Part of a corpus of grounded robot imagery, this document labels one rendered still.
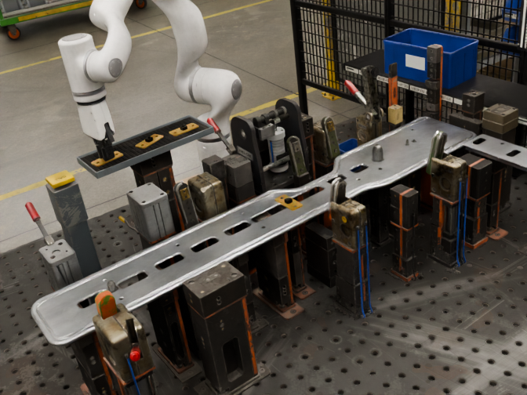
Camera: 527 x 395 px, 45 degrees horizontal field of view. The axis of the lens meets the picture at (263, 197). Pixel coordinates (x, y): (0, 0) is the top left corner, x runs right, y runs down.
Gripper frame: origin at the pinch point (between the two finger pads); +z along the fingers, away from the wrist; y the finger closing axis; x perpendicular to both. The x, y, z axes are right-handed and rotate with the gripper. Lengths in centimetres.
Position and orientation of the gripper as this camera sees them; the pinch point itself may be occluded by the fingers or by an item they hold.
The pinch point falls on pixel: (105, 150)
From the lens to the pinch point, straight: 179.2
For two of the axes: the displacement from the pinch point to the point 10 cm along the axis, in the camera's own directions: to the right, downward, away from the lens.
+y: 6.7, 3.1, -6.7
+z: 1.2, 8.5, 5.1
